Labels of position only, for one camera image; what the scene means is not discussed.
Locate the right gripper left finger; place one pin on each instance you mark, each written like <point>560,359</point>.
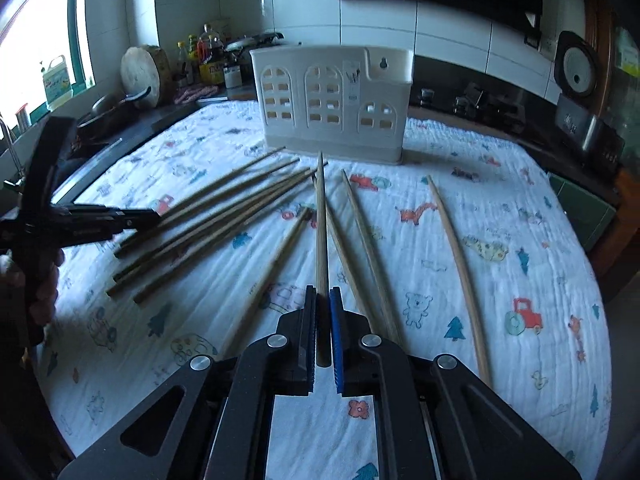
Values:
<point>209,420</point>

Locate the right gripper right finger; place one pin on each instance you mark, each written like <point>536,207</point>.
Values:
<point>435,419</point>

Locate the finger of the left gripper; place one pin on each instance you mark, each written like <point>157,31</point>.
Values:
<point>134,219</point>

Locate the light wooden chopstick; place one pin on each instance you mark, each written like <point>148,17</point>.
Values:
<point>390,321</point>
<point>323,322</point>
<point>242,320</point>
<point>349,269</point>

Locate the green lower kitchen cabinets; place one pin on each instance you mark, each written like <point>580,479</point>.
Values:
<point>587,213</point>

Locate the person's left hand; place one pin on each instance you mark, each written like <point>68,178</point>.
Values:
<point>27,307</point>

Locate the dark wooden chopstick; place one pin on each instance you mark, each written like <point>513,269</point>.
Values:
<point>198,207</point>
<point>193,244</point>
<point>212,240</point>
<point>186,238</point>
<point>218,185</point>

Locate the steel sink faucet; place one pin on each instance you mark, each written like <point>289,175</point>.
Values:
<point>18,186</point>

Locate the black wok pan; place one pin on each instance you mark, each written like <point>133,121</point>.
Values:
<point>110,115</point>

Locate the curved light chopstick far right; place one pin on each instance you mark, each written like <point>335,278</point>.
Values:
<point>479,336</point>

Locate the pink dish cloth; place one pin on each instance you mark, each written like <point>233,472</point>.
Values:
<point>194,93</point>

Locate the dish soap bottle on sill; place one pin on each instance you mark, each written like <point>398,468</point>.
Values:
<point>56,83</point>

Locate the round wooden cutting board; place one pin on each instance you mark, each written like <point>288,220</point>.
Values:
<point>147,68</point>

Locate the white salt jar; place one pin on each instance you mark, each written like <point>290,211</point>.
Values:
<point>232,76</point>

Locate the steel pressure cooker pot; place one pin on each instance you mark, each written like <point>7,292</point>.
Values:
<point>238,50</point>

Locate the white plastic utensil holder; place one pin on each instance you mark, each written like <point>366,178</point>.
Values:
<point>346,102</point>

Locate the black gas stove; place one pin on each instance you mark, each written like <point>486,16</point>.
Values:
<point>510,113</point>

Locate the black rice cooker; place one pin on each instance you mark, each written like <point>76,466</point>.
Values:
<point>575,70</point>

